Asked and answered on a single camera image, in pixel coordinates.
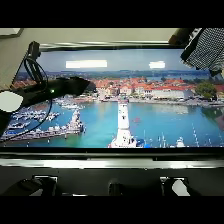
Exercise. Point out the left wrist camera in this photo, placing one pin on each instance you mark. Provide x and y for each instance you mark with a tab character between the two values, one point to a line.
34	50

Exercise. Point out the silver frame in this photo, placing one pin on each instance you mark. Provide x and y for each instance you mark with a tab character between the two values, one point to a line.
110	164

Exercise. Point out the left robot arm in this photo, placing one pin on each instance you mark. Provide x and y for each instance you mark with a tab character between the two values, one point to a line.
63	87

